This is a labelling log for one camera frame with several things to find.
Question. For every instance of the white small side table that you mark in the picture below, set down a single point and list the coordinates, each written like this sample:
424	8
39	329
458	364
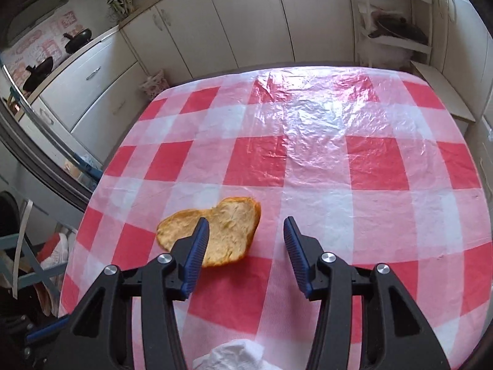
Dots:
443	88

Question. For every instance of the black cooking pot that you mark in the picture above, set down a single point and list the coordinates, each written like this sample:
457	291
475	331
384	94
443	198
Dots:
38	73

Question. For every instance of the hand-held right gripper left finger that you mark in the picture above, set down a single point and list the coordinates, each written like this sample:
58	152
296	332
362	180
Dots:
194	262

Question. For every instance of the kitchen utensil rack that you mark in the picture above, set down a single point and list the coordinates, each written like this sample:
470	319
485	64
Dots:
121	2

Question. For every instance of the red white checked tablecloth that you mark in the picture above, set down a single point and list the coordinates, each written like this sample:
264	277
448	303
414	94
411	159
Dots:
316	162

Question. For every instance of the white shelf rack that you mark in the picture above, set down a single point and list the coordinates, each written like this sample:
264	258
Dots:
393	4

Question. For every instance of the cream lower kitchen cabinets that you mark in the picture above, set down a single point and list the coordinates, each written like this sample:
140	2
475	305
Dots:
200	34

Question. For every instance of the pink patterned wall sticker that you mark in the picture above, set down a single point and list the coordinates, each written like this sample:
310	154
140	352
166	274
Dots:
42	42

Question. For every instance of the cream drawer cabinet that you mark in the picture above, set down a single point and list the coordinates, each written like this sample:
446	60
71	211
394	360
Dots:
466	27

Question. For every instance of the dark wok with lid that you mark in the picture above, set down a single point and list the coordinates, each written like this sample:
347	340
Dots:
400	29

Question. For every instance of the crumpled white tissue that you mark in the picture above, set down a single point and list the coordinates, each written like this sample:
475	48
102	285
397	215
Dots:
231	356

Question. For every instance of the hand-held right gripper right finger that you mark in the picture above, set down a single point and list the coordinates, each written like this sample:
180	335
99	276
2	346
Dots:
298	258

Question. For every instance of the slice of toasted bread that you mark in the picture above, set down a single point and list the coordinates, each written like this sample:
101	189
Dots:
231	231

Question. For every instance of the black wok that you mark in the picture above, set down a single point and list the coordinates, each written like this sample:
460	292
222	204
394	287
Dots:
79	40

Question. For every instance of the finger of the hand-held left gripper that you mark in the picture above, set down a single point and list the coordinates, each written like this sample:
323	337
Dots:
46	330

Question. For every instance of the grey metal chair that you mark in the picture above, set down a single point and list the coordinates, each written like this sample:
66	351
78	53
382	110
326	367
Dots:
27	246

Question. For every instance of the floral paper bag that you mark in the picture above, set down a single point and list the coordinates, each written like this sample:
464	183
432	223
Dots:
155	84

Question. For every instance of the dark sliding door frame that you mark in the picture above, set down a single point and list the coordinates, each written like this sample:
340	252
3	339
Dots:
42	142

